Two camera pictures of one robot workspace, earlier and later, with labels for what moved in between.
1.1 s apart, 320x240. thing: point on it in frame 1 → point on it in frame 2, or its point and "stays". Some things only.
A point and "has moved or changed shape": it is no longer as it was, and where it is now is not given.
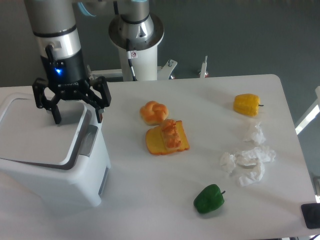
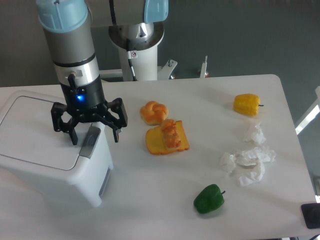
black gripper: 69,77 → 87,103
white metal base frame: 163,72 stays
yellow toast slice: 155,143 stays
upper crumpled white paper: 258,136 stays
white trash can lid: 29,134 stays
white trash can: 65,164 has moved or changed shape
